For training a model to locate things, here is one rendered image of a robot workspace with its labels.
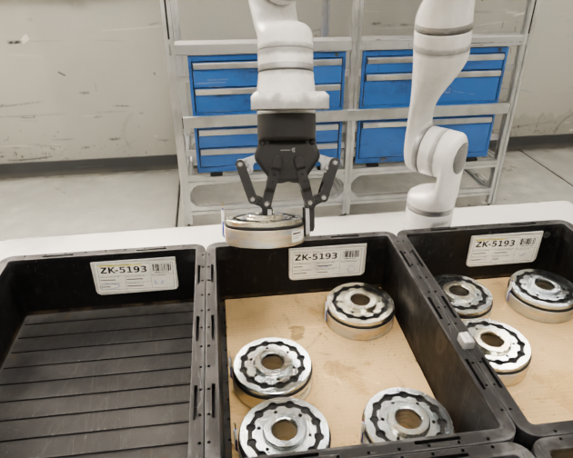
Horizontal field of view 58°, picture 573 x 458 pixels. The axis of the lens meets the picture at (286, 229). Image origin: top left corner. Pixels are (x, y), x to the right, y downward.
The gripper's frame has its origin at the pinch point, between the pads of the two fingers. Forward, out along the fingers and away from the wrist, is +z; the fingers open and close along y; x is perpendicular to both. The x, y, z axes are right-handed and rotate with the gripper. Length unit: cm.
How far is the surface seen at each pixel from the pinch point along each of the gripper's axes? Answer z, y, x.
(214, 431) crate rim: 16.8, 9.0, 21.1
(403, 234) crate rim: 4.2, -19.2, -11.7
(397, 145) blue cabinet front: -9, -72, -194
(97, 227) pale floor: 31, 85, -208
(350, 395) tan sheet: 21.7, -7.2, 6.2
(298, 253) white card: 6.7, -2.5, -11.7
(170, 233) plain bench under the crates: 11, 25, -60
